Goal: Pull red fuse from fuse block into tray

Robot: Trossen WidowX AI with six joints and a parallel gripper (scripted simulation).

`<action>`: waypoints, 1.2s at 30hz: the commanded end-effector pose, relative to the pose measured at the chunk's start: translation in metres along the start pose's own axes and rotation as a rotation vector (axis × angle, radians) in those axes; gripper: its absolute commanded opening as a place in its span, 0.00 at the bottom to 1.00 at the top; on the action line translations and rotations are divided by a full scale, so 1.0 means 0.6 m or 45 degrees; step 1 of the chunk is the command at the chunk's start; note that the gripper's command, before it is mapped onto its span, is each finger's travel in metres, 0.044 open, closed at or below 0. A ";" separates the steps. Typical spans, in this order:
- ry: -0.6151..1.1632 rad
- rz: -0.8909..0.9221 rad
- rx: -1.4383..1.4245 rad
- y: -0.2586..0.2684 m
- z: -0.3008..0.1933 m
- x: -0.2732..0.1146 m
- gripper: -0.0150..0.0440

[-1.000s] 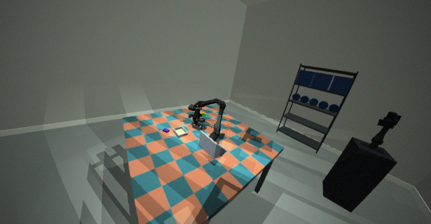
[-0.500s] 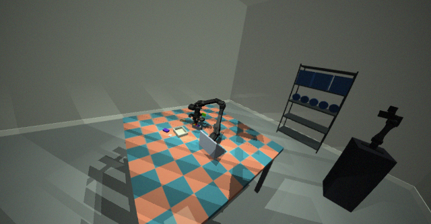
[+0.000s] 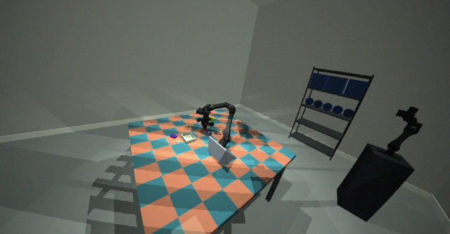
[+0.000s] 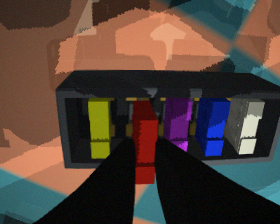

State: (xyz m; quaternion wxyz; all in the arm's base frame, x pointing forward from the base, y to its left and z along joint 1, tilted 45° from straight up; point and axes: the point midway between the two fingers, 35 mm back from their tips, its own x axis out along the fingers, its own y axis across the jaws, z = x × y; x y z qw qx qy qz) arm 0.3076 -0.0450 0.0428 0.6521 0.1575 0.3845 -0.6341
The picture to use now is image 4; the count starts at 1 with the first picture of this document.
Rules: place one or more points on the purple fuse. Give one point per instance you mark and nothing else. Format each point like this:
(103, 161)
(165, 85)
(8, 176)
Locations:
(177, 115)

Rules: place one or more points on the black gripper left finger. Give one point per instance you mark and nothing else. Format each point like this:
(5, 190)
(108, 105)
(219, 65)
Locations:
(106, 197)

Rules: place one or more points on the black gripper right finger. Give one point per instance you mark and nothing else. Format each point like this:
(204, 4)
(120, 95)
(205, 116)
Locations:
(190, 192)

